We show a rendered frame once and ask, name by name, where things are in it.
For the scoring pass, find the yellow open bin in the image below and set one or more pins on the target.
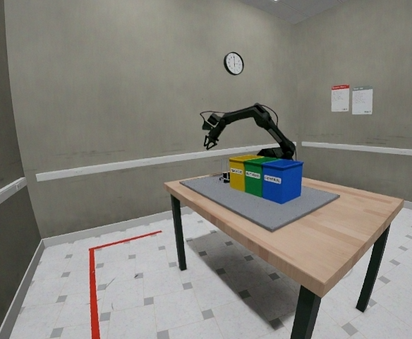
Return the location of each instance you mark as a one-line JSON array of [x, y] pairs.
[[237, 172]]

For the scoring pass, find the blue bin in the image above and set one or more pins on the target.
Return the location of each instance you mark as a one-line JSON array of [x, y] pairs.
[[282, 183]]

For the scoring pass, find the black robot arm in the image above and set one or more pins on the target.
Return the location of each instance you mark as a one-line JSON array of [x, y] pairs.
[[260, 118]]

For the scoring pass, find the green bin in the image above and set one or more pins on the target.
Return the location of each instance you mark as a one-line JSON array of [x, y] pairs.
[[253, 175]]

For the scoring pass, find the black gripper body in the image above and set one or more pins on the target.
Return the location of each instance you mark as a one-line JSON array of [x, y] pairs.
[[213, 138]]

